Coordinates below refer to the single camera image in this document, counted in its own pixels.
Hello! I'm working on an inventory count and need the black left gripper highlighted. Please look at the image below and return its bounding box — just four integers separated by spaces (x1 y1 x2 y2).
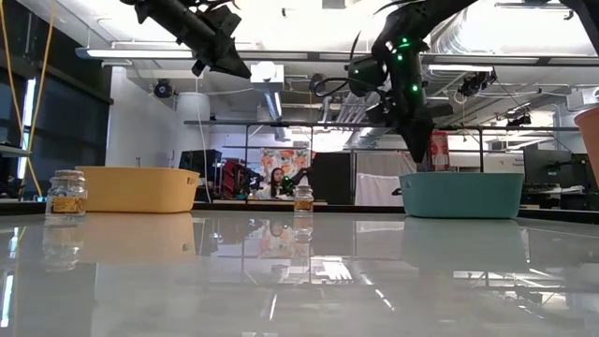
186 4 254 80

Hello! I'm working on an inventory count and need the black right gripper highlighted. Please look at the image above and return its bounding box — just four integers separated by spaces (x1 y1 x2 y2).
386 44 454 164

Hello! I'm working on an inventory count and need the red-lid patterned spice tin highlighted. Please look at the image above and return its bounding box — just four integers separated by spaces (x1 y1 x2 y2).
423 130 451 173

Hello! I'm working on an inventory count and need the cork-lid glass spice jar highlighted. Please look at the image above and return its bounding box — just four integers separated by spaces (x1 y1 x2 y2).
45 168 89 217
293 183 314 216

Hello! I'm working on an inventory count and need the white cloth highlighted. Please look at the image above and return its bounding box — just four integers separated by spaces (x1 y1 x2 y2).
354 171 404 207

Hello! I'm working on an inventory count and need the teal plastic bin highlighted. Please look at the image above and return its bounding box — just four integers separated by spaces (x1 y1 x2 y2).
398 171 525 220

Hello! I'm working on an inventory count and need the long ceiling light fixture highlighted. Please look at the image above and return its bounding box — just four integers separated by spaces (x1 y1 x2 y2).
74 44 599 66

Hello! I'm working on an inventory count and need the black cabinet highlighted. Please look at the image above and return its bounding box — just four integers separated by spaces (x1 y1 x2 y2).
312 152 357 206

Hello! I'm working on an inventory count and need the black equipment case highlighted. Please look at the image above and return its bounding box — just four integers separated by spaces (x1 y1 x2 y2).
179 148 224 188

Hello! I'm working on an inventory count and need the red machine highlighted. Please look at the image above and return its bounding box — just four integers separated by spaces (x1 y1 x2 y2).
221 158 253 200

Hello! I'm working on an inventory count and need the person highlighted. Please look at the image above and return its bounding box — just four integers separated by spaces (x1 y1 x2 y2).
262 167 295 201

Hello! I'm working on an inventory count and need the black background monitor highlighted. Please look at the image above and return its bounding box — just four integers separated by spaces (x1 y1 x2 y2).
522 148 575 187
573 153 599 193

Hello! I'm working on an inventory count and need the yellow plastic bin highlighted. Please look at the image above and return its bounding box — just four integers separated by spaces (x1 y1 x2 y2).
75 166 201 214

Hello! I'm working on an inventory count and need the orange plastic bin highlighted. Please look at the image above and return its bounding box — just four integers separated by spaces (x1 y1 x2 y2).
573 106 599 188

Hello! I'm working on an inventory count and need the silver air duct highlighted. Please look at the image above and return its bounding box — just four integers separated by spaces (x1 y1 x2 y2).
336 8 497 150

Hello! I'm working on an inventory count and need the black round ceiling camera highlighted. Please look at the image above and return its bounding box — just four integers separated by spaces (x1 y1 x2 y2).
153 79 174 99
308 73 328 94

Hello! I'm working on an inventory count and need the black ceiling camera rig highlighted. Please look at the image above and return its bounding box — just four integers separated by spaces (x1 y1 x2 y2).
457 69 498 98

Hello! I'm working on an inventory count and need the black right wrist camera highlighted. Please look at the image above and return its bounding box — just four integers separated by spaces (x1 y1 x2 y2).
346 55 389 98

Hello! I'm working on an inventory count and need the black metal rack frame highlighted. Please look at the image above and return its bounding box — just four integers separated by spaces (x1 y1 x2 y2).
183 119 581 207

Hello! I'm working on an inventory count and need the black aluminium table frame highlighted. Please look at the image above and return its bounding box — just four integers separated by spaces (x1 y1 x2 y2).
0 199 599 225

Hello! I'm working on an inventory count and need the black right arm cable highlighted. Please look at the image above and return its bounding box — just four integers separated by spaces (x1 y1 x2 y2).
312 30 362 99

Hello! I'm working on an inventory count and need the floral wall poster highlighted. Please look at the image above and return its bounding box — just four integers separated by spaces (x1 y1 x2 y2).
259 148 314 201

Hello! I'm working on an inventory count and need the yellow cable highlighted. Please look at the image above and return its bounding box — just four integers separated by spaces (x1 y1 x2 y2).
0 0 57 198

